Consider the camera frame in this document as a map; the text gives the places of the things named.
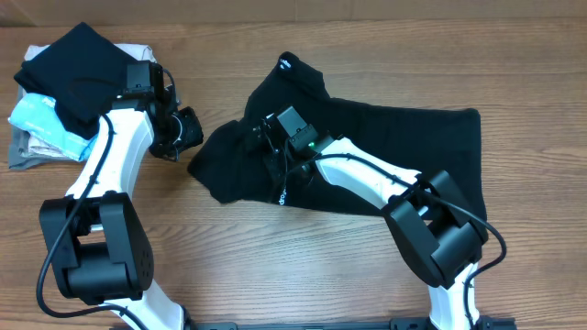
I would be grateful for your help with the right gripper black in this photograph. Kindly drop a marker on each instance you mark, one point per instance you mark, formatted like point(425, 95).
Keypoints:
point(270, 159)

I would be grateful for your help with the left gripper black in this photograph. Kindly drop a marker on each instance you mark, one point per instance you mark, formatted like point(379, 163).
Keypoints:
point(193, 136)

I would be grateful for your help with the black polo shirt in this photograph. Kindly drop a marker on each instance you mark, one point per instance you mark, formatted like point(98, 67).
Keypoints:
point(231, 166)

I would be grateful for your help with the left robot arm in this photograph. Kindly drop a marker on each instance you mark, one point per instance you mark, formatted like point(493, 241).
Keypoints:
point(99, 255)

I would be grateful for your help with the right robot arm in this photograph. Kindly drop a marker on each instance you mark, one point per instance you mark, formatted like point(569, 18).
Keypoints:
point(439, 239)

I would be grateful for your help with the folded black garment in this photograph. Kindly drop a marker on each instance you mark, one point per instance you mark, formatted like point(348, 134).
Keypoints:
point(82, 71)

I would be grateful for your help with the folded light blue garment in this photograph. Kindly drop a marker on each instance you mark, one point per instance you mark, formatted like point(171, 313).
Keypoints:
point(35, 114)

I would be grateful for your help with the folded grey garment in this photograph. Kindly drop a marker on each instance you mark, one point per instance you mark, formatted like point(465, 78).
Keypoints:
point(18, 159)

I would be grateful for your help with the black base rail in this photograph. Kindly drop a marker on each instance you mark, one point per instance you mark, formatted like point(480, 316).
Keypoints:
point(419, 323)

